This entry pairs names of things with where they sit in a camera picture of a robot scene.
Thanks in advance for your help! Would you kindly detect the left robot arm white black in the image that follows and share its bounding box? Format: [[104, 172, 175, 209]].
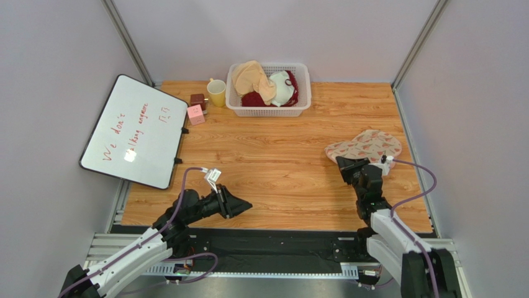
[[59, 184, 253, 297]]

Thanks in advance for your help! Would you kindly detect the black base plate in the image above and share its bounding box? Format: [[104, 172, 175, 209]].
[[111, 224, 437, 274]]

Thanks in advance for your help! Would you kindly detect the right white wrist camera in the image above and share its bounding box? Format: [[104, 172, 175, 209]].
[[371, 155, 394, 176]]

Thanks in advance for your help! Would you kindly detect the whiteboard with red writing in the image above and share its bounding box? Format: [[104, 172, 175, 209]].
[[79, 74, 188, 189]]

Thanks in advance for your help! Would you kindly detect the yellow mug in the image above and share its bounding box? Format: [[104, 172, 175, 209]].
[[207, 78, 227, 107]]

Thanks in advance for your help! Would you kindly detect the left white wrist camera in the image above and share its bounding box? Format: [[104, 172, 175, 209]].
[[202, 168, 222, 193]]

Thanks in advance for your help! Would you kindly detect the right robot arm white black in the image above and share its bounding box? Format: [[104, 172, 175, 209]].
[[336, 155, 462, 297]]

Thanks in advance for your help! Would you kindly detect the white plastic basket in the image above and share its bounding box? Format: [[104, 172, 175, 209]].
[[225, 62, 312, 117]]

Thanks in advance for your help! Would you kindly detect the beige bra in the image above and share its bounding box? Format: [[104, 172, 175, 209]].
[[230, 60, 277, 106]]

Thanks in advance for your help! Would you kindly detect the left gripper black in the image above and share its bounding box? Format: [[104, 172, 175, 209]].
[[186, 183, 253, 224]]

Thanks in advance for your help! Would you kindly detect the white bra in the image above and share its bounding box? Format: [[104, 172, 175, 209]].
[[269, 71, 296, 107]]

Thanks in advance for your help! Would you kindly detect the aluminium frame rail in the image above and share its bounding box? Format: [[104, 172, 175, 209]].
[[74, 231, 472, 298]]

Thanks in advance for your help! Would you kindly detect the pink cube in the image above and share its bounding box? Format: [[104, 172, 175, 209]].
[[187, 105, 206, 125]]

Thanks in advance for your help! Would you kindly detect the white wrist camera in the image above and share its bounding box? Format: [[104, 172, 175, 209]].
[[202, 168, 222, 193], [371, 155, 394, 176]]

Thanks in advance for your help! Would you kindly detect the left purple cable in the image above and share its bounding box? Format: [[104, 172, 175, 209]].
[[58, 166, 219, 298]]

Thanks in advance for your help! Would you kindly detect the dark red cube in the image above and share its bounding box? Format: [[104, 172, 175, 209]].
[[190, 93, 208, 112]]

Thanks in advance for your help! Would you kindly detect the floral pink laundry bag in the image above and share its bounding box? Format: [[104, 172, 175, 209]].
[[324, 129, 402, 163]]

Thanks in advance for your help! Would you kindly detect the dark red bra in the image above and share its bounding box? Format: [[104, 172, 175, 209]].
[[242, 70, 299, 107]]

